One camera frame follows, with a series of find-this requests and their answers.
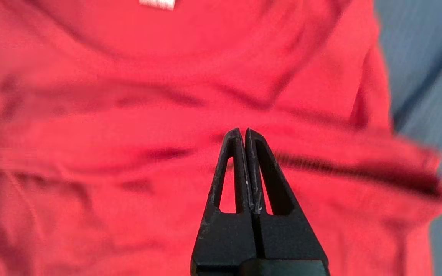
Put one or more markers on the red printed t-shirt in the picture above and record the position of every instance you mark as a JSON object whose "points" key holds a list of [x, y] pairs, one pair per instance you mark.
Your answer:
{"points": [[109, 134]]}

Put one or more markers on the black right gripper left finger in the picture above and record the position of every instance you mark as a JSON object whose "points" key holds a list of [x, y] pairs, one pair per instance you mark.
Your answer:
{"points": [[225, 234]]}

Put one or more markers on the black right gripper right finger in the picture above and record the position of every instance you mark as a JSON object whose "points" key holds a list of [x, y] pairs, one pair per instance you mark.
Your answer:
{"points": [[282, 234]]}

